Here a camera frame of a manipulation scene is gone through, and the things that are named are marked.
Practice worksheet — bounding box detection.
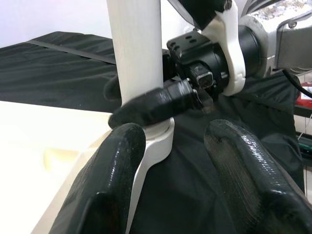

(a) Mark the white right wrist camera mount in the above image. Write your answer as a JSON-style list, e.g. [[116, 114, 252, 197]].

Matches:
[[167, 0, 247, 96]]

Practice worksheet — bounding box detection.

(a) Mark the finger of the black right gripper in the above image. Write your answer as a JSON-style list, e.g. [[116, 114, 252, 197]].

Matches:
[[103, 74, 122, 102], [108, 80, 204, 129]]

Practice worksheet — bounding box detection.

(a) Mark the white plastic table top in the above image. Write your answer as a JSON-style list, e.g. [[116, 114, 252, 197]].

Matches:
[[0, 99, 176, 234]]

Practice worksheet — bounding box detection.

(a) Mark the black tablecloth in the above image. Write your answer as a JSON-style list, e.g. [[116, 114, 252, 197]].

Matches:
[[0, 31, 305, 234]]

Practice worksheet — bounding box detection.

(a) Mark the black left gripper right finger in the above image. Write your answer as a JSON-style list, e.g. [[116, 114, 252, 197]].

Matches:
[[203, 118, 312, 234]]

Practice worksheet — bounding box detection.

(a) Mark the white plastic table leg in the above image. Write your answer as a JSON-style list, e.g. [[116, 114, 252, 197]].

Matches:
[[106, 0, 175, 141]]

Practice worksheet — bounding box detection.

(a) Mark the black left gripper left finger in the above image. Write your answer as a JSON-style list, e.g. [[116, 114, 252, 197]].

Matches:
[[48, 122, 147, 234]]

